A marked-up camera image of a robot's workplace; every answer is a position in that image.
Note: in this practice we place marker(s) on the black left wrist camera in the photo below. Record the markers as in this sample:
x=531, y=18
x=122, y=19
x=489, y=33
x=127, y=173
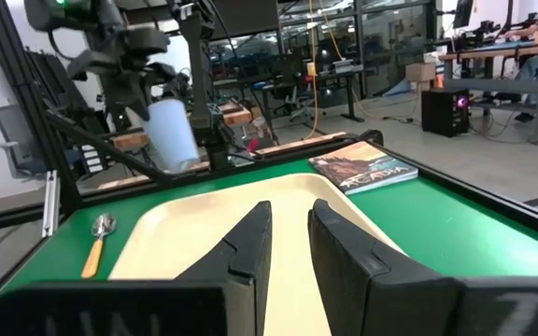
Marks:
x=147, y=41

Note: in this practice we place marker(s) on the cream plastic tray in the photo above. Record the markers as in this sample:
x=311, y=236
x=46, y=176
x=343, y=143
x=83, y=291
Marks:
x=194, y=228

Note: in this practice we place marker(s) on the cardboard box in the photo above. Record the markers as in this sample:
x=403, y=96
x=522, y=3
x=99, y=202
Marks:
x=420, y=72

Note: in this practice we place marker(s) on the grey office chair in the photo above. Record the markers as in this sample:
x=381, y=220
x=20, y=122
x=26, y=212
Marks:
x=17, y=140

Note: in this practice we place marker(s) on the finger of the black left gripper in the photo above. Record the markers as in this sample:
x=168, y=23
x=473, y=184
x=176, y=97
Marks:
x=161, y=77
x=134, y=106

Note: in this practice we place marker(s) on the light blue plastic cup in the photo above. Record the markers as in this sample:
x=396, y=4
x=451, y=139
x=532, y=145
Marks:
x=171, y=135

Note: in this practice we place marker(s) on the black computer monitor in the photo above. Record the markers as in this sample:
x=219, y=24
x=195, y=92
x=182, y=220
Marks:
x=463, y=13

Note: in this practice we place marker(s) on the wooden top workbench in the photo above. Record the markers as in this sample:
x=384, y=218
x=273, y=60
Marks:
x=498, y=51

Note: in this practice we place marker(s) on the black office desk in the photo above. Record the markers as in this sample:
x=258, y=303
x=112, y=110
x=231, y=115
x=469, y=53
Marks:
x=344, y=79

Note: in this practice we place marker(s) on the silver aluminium extrusion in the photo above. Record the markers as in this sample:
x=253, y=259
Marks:
x=49, y=205

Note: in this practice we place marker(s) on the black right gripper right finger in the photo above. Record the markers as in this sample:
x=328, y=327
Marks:
x=353, y=280

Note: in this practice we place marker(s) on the green table mat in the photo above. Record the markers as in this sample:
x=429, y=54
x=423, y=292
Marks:
x=437, y=224

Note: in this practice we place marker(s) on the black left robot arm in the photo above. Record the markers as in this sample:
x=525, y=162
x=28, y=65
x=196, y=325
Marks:
x=201, y=70

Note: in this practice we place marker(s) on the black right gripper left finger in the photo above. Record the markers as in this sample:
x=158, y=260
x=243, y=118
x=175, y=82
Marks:
x=245, y=261

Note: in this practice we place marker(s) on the Acadia picture book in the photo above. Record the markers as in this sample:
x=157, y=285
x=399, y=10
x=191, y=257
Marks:
x=362, y=168

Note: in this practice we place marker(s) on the black computer tower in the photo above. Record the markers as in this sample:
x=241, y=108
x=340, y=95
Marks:
x=444, y=114

